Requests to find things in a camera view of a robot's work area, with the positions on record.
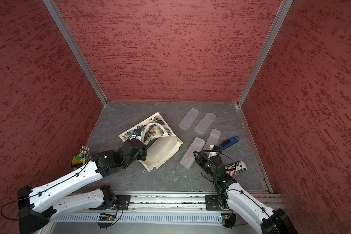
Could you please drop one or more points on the frosted translucent pencil case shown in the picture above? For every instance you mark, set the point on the frosted translucent pencil case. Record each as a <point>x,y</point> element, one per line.
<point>205,123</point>

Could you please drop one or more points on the yellow pencil cup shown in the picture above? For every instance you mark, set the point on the yellow pencil cup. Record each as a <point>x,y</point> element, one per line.
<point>82,158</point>

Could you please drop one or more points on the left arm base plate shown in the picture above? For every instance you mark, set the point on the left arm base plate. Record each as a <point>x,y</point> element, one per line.
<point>119,202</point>

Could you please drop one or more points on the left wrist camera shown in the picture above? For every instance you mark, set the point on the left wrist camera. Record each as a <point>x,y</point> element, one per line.
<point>137,134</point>

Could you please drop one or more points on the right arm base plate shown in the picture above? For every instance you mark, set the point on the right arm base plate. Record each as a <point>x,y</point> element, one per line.
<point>215,203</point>

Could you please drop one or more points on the cream canvas tote bag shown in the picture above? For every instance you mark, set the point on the cream canvas tote bag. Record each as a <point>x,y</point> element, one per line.
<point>161,141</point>

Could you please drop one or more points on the blue black stapler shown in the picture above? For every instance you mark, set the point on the blue black stapler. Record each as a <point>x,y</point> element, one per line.
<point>228,143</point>

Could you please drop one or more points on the aluminium front rail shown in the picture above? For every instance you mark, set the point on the aluminium front rail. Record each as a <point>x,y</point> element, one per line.
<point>140,202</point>

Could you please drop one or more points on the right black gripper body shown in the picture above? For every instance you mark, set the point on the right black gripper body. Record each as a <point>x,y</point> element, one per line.
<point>216,175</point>

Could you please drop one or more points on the right small circuit board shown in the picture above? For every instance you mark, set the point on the right small circuit board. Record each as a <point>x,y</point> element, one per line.
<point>224,217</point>

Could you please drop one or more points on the small circuit board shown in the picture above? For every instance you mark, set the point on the small circuit board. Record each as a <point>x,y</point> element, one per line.
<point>107,217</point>
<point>224,217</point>

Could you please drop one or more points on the left small circuit board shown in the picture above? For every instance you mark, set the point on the left small circuit board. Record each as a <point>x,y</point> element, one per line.
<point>107,217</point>

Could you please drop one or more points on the left aluminium corner post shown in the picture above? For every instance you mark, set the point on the left aluminium corner post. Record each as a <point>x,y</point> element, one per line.
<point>67,35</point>

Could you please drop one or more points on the red white striped sock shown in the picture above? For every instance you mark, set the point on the red white striped sock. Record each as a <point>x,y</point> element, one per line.
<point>235,168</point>

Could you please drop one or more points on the right aluminium corner post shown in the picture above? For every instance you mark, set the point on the right aluminium corner post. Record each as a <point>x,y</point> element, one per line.
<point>276,25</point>

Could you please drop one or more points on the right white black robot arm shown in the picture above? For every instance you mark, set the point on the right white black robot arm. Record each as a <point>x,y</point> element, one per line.
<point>231,196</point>

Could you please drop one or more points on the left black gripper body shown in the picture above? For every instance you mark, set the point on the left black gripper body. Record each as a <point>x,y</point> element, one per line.
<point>141,156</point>

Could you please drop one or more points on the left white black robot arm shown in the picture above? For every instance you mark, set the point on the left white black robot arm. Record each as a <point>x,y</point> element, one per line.
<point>38,206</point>

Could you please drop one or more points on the aluminium corner post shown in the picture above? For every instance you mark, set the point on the aluminium corner post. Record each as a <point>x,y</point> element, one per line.
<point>67,35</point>
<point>276,25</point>

